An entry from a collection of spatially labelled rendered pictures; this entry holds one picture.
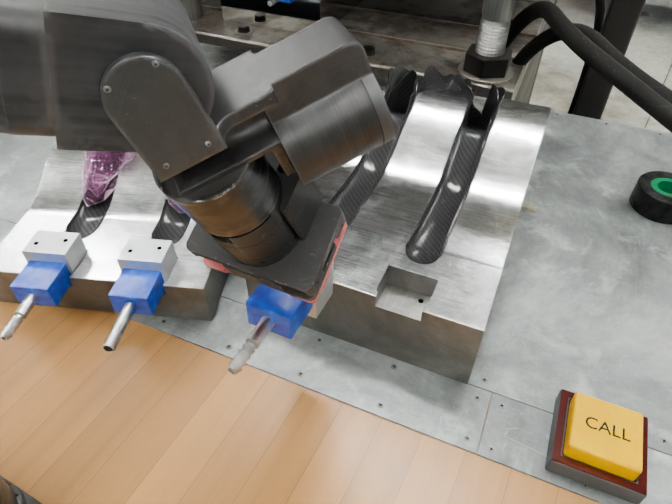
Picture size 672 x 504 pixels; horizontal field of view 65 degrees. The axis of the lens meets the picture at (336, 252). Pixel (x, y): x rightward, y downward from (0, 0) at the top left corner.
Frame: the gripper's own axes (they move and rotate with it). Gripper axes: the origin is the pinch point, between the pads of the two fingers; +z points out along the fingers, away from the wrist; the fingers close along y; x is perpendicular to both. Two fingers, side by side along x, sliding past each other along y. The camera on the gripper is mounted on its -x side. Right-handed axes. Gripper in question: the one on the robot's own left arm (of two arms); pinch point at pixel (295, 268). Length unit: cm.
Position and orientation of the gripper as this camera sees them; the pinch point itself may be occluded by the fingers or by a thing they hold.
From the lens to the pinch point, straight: 46.2
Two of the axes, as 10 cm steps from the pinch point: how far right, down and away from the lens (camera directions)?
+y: -9.1, -2.9, 2.9
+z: 1.9, 3.4, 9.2
